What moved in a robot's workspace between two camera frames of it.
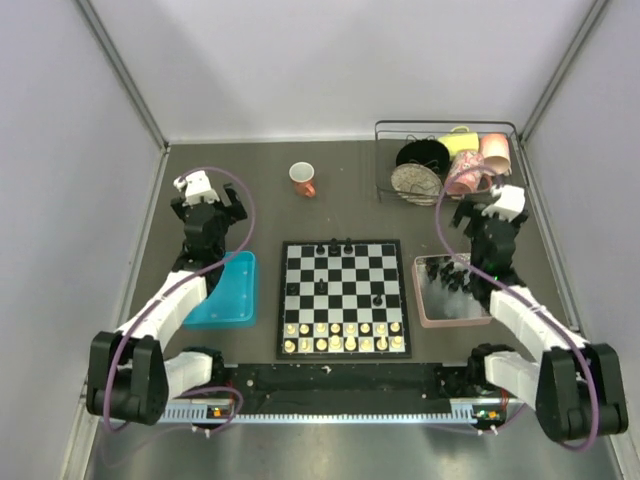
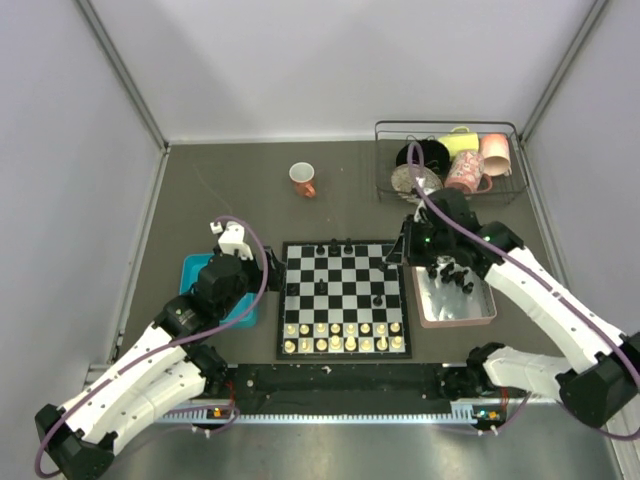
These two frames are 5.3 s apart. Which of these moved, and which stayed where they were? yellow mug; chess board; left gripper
Moved: left gripper
Stayed: yellow mug; chess board
